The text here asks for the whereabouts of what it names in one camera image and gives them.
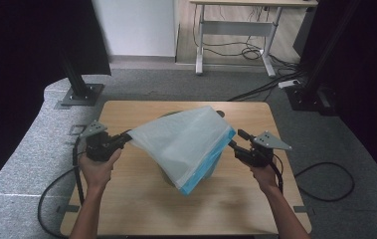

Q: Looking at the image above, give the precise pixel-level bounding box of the white power strip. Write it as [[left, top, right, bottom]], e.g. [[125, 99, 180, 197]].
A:
[[278, 79, 300, 90]]

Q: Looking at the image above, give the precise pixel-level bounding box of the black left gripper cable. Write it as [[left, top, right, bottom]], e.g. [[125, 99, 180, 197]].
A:
[[37, 137, 88, 239]]

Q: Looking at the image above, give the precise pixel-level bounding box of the person's right hand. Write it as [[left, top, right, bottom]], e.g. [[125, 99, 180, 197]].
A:
[[249, 162, 279, 195]]

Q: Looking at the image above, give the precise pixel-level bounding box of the person's left hand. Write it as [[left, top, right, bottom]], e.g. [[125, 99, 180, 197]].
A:
[[79, 147, 123, 192]]

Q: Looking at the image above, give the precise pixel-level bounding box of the left black stand base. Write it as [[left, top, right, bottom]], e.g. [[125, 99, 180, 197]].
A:
[[58, 49, 105, 108]]

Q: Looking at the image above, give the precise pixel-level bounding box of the white bag with blue band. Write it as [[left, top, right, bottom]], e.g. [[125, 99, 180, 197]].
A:
[[126, 105, 237, 197]]

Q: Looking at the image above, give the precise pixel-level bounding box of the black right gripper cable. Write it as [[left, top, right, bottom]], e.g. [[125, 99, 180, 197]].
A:
[[270, 152, 355, 203]]

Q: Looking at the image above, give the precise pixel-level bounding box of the black stand with black base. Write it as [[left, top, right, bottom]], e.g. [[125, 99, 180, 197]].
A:
[[284, 0, 363, 116]]

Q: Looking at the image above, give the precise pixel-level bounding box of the white partition panel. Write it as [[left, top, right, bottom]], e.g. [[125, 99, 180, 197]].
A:
[[91, 0, 177, 58]]

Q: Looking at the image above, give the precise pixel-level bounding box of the white metal frame desk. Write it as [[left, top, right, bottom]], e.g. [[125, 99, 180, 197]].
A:
[[189, 0, 319, 78]]

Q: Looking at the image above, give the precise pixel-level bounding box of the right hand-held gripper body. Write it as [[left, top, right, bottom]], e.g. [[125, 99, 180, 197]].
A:
[[239, 130, 292, 168]]

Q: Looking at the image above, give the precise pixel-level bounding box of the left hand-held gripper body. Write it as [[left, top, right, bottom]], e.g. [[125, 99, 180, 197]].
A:
[[80, 120, 124, 162]]

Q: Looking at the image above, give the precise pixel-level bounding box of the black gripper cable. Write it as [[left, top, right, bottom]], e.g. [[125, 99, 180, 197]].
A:
[[270, 152, 355, 203], [37, 137, 88, 239]]

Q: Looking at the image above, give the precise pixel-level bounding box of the bundle of black floor cables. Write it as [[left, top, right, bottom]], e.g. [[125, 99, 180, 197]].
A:
[[192, 4, 306, 103]]

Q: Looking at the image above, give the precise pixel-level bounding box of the dark curtain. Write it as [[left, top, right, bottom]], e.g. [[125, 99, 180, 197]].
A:
[[293, 0, 377, 185], [0, 0, 111, 200]]

